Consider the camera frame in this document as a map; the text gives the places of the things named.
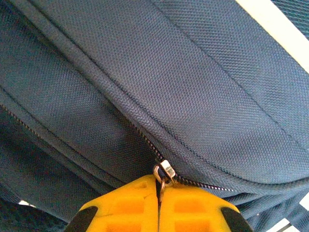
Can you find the navy blue student backpack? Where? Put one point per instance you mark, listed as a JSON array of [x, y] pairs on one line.
[[169, 72]]

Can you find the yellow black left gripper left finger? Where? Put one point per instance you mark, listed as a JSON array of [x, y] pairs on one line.
[[130, 205]]

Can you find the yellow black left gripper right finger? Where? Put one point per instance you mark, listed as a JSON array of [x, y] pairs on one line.
[[193, 207]]

